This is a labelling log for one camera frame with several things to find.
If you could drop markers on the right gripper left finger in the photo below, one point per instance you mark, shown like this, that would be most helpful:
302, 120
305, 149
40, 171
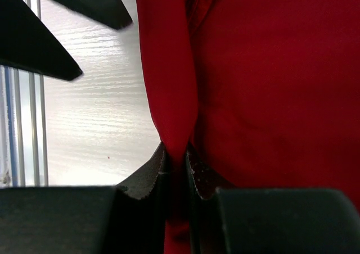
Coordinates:
124, 218

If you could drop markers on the red cloth napkin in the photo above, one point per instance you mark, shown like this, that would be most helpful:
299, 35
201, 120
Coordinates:
267, 91

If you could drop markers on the aluminium front rail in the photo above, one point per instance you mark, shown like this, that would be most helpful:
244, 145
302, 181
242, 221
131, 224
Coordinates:
24, 160

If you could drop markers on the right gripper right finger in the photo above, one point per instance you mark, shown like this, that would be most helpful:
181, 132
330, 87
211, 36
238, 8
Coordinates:
227, 219

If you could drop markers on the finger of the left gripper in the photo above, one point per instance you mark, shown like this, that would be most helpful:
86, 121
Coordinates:
111, 13
27, 44

